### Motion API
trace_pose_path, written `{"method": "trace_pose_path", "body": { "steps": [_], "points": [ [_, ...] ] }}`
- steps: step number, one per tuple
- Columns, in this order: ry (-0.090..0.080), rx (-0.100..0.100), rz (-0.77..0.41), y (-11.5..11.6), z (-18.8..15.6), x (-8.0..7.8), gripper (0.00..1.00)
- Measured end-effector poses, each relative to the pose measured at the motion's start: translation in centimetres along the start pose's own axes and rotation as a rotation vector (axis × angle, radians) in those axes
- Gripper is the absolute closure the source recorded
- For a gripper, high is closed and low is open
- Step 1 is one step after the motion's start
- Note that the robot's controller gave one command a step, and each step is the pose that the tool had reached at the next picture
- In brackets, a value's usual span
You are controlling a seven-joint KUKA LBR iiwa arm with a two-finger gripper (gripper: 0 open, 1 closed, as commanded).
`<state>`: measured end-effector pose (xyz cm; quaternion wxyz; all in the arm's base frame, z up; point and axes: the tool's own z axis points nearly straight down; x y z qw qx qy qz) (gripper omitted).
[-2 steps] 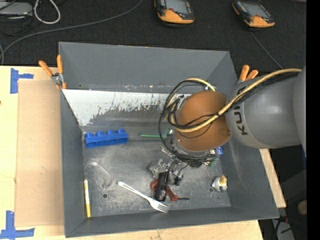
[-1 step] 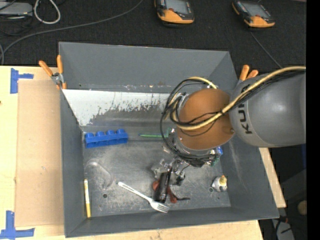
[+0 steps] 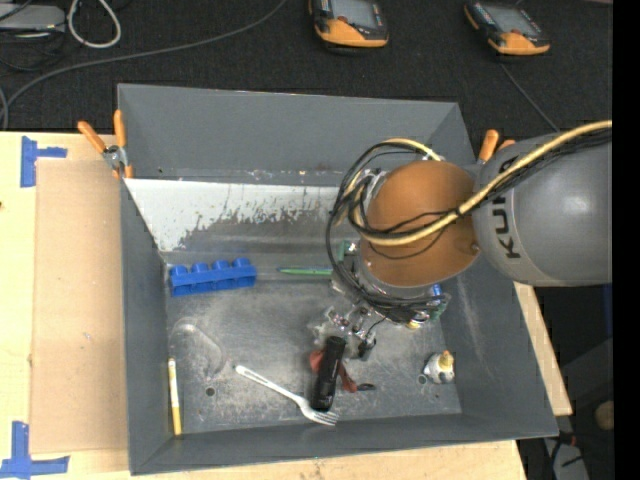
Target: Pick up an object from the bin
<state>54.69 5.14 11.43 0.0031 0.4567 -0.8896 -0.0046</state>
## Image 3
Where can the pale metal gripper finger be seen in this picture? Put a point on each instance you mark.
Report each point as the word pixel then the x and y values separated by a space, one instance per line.
pixel 320 329
pixel 367 344

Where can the green pen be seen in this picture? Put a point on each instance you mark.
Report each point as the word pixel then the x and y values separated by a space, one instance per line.
pixel 305 271

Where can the white plastic fork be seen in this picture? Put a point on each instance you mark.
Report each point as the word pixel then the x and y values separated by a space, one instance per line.
pixel 280 392

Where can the white and yellow toy duck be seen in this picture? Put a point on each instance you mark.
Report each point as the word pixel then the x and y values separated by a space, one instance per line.
pixel 440 368

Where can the blue toy building block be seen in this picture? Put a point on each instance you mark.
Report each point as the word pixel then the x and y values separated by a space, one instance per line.
pixel 212 278

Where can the clear plastic piece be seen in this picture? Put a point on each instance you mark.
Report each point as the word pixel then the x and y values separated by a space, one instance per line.
pixel 200 348

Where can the yellow and white pen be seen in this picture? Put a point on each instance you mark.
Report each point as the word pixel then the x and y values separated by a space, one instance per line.
pixel 174 398

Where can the grey metal bin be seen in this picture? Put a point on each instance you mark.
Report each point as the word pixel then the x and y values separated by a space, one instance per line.
pixel 250 133

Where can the brown cardboard board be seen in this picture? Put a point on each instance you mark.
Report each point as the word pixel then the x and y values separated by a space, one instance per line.
pixel 75 293

